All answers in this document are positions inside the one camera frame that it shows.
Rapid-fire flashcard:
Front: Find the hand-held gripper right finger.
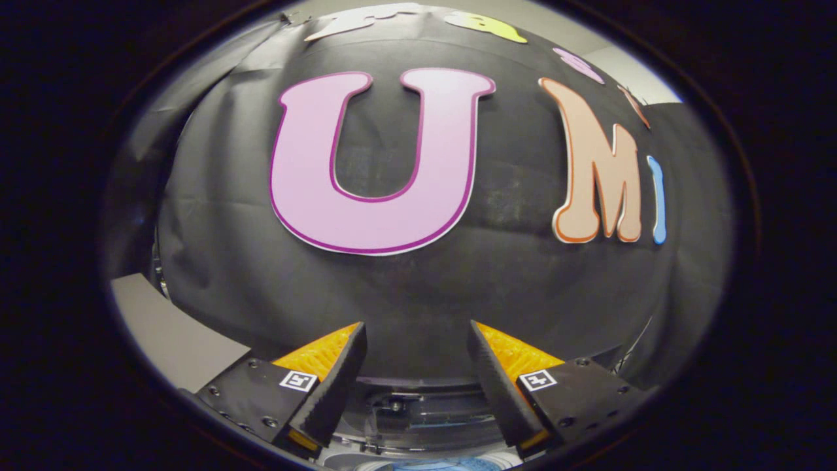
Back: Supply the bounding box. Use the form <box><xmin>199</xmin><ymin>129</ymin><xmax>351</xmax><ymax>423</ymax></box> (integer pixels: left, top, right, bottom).
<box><xmin>468</xmin><ymin>321</ymin><xmax>655</xmax><ymax>459</ymax></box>

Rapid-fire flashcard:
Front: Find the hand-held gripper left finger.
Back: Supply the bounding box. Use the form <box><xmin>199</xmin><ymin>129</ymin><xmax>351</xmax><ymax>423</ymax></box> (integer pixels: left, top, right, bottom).
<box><xmin>180</xmin><ymin>322</ymin><xmax>368</xmax><ymax>459</ymax></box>

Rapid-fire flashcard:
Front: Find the light blue shirt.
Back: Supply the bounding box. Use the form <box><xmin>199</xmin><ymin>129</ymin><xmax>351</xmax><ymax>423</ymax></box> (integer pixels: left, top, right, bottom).
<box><xmin>376</xmin><ymin>458</ymin><xmax>488</xmax><ymax>471</ymax></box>

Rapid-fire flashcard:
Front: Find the black backdrop cloth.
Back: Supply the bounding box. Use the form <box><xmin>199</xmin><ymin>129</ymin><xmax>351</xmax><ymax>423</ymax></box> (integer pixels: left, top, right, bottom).
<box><xmin>105</xmin><ymin>3</ymin><xmax>733</xmax><ymax>393</ymax></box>

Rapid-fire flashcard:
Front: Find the beige cabinet with dark sides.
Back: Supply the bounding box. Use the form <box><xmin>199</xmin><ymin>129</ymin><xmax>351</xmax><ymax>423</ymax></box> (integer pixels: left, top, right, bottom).
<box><xmin>110</xmin><ymin>273</ymin><xmax>252</xmax><ymax>393</ymax></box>

